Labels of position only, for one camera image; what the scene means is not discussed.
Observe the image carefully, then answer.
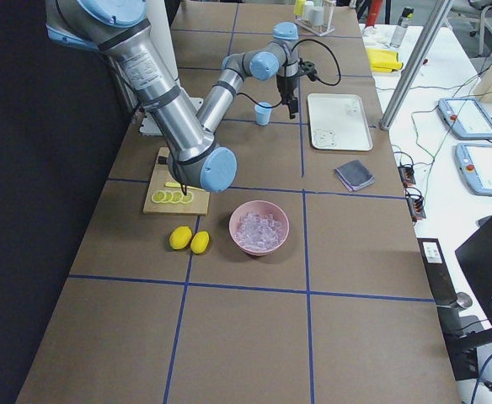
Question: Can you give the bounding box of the clear water bottle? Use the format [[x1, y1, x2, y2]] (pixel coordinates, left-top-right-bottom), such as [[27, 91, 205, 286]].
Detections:
[[389, 7, 414, 48]]

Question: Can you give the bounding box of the black box with label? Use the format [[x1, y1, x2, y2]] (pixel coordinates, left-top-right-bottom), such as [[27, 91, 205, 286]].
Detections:
[[417, 237, 458, 333]]

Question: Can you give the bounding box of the pile of clear ice cubes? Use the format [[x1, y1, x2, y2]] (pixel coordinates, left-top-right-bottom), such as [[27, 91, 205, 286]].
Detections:
[[234, 212, 285, 252]]

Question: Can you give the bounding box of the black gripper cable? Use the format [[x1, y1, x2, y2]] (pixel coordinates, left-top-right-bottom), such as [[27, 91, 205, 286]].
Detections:
[[174, 39, 342, 197]]

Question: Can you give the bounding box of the grey office chair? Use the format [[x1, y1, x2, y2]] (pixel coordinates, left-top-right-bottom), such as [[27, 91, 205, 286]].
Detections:
[[467, 0, 492, 56]]

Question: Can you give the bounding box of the blue teach pendant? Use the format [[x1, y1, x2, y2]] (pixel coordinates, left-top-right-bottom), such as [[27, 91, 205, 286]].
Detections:
[[455, 143, 492, 197], [438, 98, 492, 140]]

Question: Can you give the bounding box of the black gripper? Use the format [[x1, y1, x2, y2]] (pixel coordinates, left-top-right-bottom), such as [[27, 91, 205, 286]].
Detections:
[[276, 58, 317, 120]]

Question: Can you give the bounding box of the pink bowl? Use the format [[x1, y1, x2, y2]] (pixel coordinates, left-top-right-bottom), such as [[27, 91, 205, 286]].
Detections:
[[228, 200, 289, 256]]

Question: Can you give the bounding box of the folded grey purple cloth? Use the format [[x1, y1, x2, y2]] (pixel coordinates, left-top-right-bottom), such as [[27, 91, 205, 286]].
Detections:
[[334, 159, 376, 191]]

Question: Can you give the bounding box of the white upturned cup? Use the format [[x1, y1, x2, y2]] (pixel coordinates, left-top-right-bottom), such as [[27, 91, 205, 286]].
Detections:
[[310, 6, 324, 26], [302, 0, 315, 21]]

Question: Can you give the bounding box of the white wire cup rack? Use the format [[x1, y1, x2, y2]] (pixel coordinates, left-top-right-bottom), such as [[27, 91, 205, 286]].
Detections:
[[293, 0, 337, 37]]

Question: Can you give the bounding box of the white cloth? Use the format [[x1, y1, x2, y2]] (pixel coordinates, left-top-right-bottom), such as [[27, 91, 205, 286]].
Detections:
[[361, 26, 390, 48]]

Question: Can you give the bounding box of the bamboo cutting board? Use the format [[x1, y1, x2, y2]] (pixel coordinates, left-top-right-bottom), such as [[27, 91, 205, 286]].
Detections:
[[143, 147, 211, 215]]

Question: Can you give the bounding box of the yellow lemon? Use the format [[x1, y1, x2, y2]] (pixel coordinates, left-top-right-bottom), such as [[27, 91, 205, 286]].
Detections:
[[190, 231, 210, 255], [168, 226, 193, 250]]

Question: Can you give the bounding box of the yellow upturned cup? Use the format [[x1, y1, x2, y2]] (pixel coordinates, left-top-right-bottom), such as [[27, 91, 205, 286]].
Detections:
[[293, 0, 306, 17]]

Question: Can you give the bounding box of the yellow cloth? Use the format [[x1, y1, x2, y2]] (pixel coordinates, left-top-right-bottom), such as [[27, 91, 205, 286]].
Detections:
[[366, 48, 404, 73]]

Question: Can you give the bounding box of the white bear serving tray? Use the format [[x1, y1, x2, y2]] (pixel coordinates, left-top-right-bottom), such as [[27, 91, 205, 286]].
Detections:
[[307, 93, 373, 152]]

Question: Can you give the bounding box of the light blue paper cup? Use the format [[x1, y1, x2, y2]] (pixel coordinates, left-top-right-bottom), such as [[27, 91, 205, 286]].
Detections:
[[254, 102, 272, 126]]

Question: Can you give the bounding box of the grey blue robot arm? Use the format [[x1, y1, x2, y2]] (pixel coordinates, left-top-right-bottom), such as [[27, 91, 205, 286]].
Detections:
[[45, 1, 313, 193]]

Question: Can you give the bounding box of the black cable connector block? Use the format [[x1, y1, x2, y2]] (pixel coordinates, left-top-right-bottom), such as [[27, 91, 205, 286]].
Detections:
[[398, 165, 415, 188], [404, 187, 426, 223]]

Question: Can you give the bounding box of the aluminium frame post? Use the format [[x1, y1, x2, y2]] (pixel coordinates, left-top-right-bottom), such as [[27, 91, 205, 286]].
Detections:
[[379, 0, 452, 130]]

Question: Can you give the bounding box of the yellow plastic knife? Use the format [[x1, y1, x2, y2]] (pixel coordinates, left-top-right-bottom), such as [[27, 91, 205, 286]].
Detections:
[[164, 181, 205, 192]]

